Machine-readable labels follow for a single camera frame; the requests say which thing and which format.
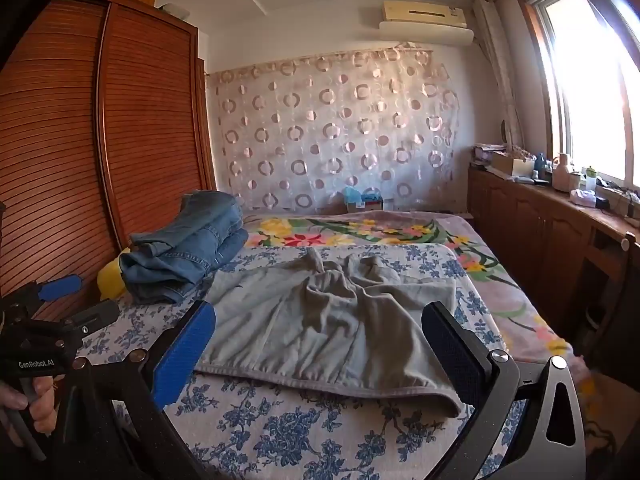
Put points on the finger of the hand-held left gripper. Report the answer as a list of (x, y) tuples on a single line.
[(97, 315), (62, 286)]

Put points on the blue floral bed sheet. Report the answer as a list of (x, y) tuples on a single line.
[(280, 435)]

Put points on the long wooden cabinet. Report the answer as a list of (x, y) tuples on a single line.
[(530, 220)]

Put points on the white jug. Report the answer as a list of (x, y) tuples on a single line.
[(563, 175)]

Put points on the person's left hand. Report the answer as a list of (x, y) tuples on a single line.
[(42, 410)]

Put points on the open cardboard box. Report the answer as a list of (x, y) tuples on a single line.
[(512, 164)]

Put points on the sheer circle-patterned curtain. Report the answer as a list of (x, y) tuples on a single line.
[(320, 125)]

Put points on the colourful floral blanket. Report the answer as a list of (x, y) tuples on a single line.
[(500, 300)]

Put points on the grey pants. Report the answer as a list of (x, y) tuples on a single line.
[(310, 330)]

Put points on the stack of papers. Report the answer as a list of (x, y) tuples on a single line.
[(487, 154)]

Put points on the white box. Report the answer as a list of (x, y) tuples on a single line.
[(172, 8)]

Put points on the wooden slatted wardrobe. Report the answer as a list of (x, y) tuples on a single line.
[(60, 135)]

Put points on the beige air conditioner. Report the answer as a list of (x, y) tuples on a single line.
[(425, 11)]

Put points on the small cardboard box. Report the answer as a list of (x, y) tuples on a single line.
[(367, 206)]

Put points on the white air conditioner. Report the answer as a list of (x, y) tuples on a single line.
[(425, 34)]

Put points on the dark wooden chair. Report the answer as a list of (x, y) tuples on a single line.
[(615, 280)]

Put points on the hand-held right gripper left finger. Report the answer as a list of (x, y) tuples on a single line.
[(185, 355)]

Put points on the white lace window curtain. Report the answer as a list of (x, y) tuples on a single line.
[(500, 60)]

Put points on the pink tissue pack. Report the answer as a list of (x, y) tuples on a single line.
[(582, 197)]

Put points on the yellow pillow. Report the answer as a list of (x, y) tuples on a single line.
[(110, 280)]

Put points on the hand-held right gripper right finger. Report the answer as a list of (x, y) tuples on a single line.
[(452, 352)]

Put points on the blue bottle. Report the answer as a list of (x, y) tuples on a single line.
[(540, 162)]

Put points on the green capped bottle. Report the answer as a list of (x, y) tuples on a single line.
[(591, 177)]

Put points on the pile of folded blue jeans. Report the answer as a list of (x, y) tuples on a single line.
[(185, 240)]

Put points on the small black device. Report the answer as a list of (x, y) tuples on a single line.
[(602, 203)]

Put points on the wooden framed window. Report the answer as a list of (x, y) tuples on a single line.
[(590, 85)]

